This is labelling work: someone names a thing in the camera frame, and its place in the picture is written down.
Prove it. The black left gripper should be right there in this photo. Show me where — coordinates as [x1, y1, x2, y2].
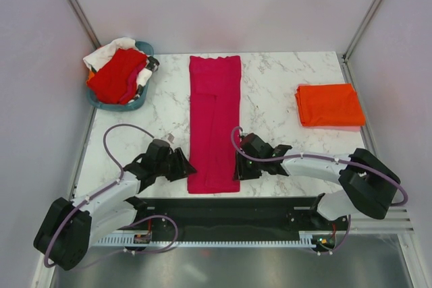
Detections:
[155, 148, 196, 183]

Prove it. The magenta t shirt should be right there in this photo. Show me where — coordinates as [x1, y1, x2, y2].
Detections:
[187, 55, 242, 194]

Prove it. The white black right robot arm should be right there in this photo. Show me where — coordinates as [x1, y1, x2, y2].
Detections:
[232, 133, 408, 230]

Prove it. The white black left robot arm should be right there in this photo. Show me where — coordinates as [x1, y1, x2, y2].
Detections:
[33, 140, 197, 270]

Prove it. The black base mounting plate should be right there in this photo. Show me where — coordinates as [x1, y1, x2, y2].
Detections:
[126, 198, 348, 242]

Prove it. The red t shirt in basket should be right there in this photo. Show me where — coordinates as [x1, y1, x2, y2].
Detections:
[87, 49, 147, 105]

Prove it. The folded orange t shirt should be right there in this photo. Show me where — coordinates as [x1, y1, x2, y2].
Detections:
[295, 84, 366, 127]

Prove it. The teal laundry basket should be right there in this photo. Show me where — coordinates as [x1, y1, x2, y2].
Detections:
[86, 40, 157, 113]

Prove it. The white black t shirt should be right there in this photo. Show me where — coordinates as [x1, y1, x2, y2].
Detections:
[82, 35, 161, 100]

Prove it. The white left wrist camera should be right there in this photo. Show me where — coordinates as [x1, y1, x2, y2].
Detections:
[165, 134, 175, 144]

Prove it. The white slotted cable duct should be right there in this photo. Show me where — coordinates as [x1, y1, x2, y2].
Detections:
[94, 231, 334, 248]

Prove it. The aluminium frame rail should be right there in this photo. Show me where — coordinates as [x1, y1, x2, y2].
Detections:
[50, 205, 415, 234]

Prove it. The left aluminium corner post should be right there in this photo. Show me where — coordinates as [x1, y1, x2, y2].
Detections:
[66, 0, 101, 48]

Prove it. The aluminium corner post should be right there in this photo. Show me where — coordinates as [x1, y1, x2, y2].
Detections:
[66, 0, 101, 48]
[340, 0, 384, 65]

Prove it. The right aluminium corner post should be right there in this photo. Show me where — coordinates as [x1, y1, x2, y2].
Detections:
[340, 0, 384, 65]

